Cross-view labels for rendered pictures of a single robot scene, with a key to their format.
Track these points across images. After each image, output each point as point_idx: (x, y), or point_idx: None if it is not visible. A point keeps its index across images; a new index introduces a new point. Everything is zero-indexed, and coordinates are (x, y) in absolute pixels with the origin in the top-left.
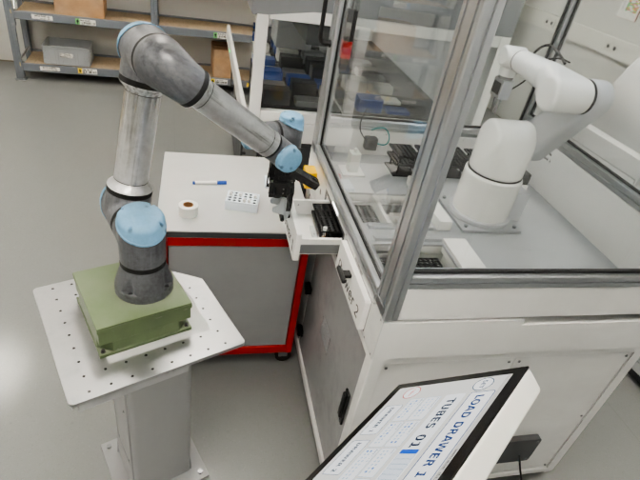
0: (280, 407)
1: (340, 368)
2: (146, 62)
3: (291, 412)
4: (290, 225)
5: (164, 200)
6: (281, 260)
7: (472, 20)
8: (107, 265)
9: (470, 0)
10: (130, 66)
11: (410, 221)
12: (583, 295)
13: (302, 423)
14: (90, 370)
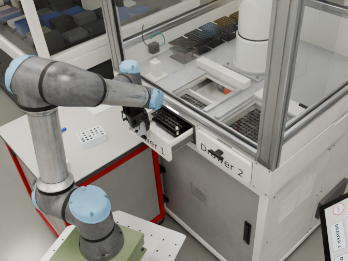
0: (182, 255)
1: (229, 210)
2: (60, 91)
3: (192, 254)
4: (150, 138)
5: (35, 168)
6: (141, 162)
7: None
8: (61, 244)
9: None
10: (38, 98)
11: (275, 105)
12: None
13: (203, 256)
14: None
